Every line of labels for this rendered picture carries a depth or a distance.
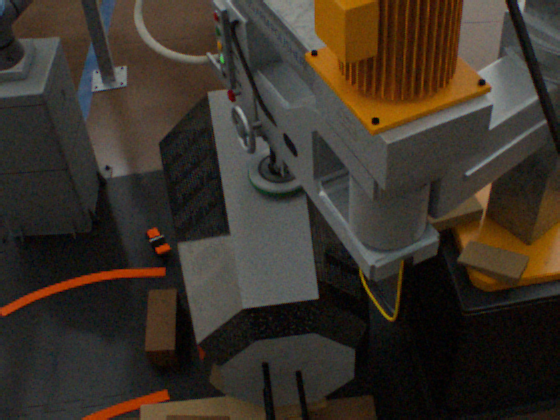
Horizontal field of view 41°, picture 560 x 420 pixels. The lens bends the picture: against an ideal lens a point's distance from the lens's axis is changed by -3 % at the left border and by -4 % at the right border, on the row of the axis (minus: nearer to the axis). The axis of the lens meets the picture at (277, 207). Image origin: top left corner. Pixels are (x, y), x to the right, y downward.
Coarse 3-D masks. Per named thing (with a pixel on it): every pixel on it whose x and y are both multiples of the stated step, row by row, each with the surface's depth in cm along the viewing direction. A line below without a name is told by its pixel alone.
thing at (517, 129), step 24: (504, 48) 197; (480, 72) 191; (504, 72) 190; (528, 72) 189; (552, 72) 187; (504, 96) 184; (528, 96) 183; (552, 96) 187; (504, 120) 179; (528, 120) 186; (504, 144) 185; (528, 144) 194; (552, 144) 200; (456, 168) 176; (480, 168) 182; (504, 168) 193; (432, 192) 180; (456, 192) 183; (432, 216) 186
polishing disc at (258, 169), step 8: (264, 152) 263; (256, 160) 261; (264, 160) 260; (256, 168) 258; (264, 168) 258; (256, 176) 255; (264, 176) 255; (272, 176) 255; (280, 176) 255; (288, 176) 255; (256, 184) 254; (264, 184) 253; (272, 184) 253; (280, 184) 252; (288, 184) 252; (296, 184) 252; (272, 192) 252; (280, 192) 251
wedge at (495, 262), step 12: (468, 252) 235; (480, 252) 234; (492, 252) 233; (504, 252) 232; (516, 252) 230; (468, 264) 232; (480, 264) 230; (492, 264) 229; (504, 264) 228; (516, 264) 227; (492, 276) 229; (504, 276) 226; (516, 276) 223
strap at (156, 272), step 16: (112, 272) 338; (128, 272) 338; (144, 272) 337; (160, 272) 337; (48, 288) 334; (64, 288) 333; (16, 304) 329; (144, 400) 293; (160, 400) 293; (96, 416) 289; (112, 416) 289
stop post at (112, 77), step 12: (84, 0) 394; (96, 0) 397; (84, 12) 399; (96, 12) 401; (96, 24) 406; (96, 36) 411; (96, 48) 417; (108, 48) 421; (108, 60) 424; (96, 72) 442; (108, 72) 430; (120, 72) 441; (96, 84) 435; (108, 84) 434; (120, 84) 433
